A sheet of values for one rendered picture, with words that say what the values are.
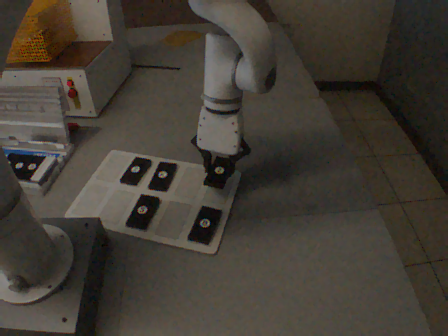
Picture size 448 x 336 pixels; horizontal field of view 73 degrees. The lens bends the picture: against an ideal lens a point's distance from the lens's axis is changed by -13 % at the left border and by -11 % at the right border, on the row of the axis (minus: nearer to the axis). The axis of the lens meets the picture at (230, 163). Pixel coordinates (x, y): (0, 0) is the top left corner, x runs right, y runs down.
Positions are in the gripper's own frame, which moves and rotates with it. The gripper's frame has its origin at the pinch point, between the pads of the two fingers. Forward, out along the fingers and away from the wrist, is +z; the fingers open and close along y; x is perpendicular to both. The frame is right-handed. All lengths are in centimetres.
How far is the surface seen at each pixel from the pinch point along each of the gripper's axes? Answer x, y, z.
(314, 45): 228, 7, 7
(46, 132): 0, -56, 1
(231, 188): 2.3, 2.9, 7.3
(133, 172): -1.4, -23.8, 6.9
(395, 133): 196, 85, 59
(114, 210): -13.5, -22.5, 10.7
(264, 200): 1.9, 11.8, 8.4
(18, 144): -2, -69, 7
